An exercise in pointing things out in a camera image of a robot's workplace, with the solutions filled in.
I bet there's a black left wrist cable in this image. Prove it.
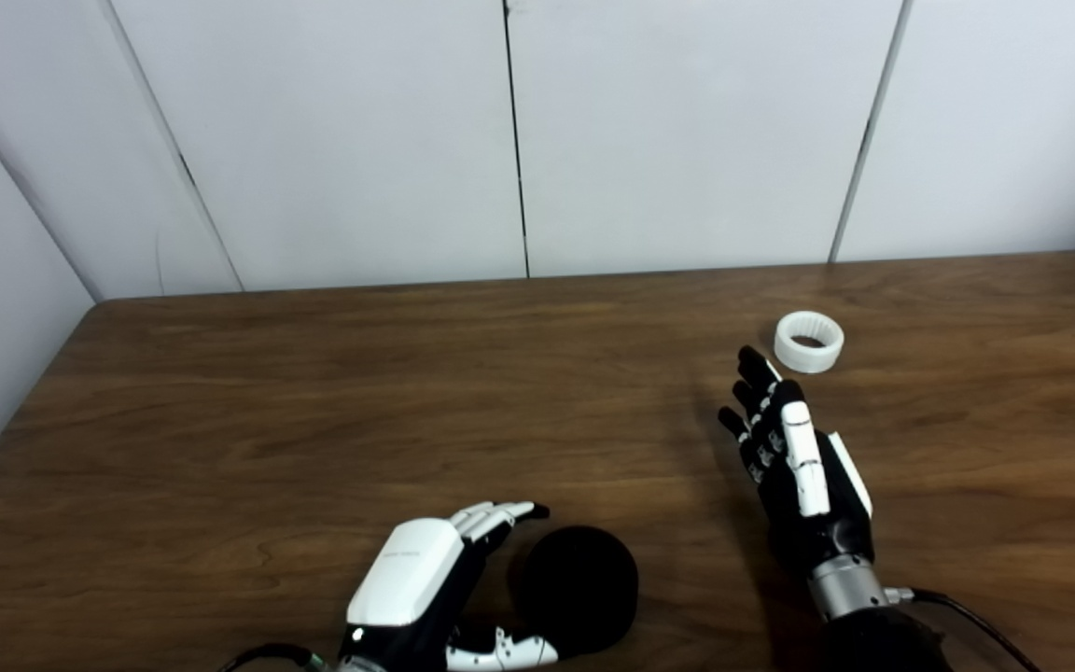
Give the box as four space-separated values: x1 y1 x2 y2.
216 642 328 672

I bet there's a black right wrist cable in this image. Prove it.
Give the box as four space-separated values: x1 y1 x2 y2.
885 586 1042 672

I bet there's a white and black right hand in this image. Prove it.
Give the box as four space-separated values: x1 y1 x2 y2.
718 345 874 578

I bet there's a white and black left hand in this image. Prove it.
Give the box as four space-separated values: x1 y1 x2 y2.
337 501 562 672

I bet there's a round black part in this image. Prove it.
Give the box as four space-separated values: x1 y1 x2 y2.
519 525 639 657

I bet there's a white toothed ring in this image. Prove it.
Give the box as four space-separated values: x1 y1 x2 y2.
774 311 845 374

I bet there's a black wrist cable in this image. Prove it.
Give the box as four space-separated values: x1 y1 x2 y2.
885 586 1042 672
216 642 328 672

